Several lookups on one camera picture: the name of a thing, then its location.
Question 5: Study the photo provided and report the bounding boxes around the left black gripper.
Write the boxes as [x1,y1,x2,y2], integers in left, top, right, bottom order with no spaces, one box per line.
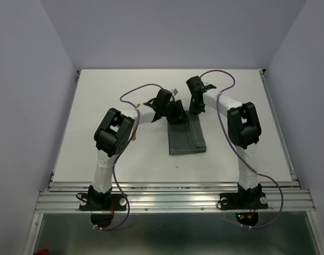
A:
[162,100,190,124]

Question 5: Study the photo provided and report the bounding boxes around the grey cloth napkin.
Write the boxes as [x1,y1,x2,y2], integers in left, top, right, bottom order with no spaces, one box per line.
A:
[167,110,207,155]

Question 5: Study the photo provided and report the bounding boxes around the gold knife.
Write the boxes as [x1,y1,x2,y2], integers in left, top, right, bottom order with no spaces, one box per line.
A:
[132,104,140,141]

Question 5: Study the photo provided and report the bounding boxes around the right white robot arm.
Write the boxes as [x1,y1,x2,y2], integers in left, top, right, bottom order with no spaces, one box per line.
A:
[186,76,262,210]

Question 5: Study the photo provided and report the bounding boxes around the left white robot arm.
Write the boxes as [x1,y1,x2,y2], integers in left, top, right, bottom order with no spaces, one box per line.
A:
[87,88,187,209]

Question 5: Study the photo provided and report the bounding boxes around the red object at corner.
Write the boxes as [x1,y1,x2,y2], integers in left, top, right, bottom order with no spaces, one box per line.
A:
[33,249,49,255]

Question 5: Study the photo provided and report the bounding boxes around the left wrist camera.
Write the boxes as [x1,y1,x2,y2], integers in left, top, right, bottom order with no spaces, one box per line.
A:
[172,89,178,96]

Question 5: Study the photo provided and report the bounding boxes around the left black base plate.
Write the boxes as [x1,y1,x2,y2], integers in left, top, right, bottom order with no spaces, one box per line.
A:
[76,193,127,211]

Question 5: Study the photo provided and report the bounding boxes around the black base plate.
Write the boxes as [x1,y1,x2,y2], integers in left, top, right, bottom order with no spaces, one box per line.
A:
[76,193,127,211]
[216,192,268,210]

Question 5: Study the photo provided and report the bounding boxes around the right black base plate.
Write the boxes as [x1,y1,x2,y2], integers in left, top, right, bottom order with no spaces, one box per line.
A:
[216,192,268,210]

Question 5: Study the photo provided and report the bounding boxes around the aluminium mounting rail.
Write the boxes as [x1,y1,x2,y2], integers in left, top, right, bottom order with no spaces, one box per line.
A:
[35,180,316,214]

